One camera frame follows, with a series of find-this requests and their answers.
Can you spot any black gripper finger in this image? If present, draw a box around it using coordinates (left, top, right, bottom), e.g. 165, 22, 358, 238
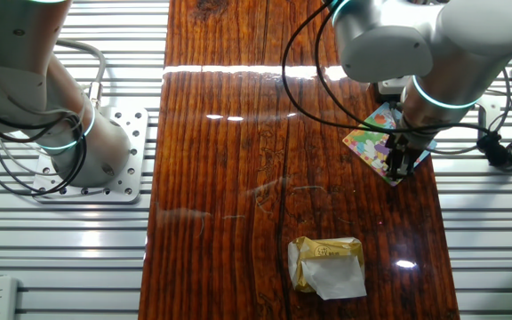
402, 151, 420, 178
386, 148, 404, 180

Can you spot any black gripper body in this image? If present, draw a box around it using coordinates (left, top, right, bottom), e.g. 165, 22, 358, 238
383, 131, 435, 156

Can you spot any grey box with red button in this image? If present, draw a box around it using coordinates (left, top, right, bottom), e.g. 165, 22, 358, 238
376, 76, 412, 96

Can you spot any gold wrapped snack packet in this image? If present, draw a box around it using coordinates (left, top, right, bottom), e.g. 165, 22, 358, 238
287, 236, 368, 301

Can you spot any black wrist camera plug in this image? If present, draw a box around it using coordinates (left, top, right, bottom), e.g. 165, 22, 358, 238
476, 132, 511, 168

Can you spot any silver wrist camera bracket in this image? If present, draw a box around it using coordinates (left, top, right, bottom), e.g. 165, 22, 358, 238
476, 92, 505, 135

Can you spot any black camera cable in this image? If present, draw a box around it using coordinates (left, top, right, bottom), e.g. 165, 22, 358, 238
314, 0, 492, 135

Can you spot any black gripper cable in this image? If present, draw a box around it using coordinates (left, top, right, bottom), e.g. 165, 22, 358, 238
281, 0, 395, 135

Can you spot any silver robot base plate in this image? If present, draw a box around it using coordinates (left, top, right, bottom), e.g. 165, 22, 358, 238
31, 106, 149, 204

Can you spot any black base cable bundle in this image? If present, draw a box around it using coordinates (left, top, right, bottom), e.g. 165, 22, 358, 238
0, 100, 88, 199

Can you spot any thick grey base cable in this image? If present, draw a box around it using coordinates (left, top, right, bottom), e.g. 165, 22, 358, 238
46, 36, 107, 110

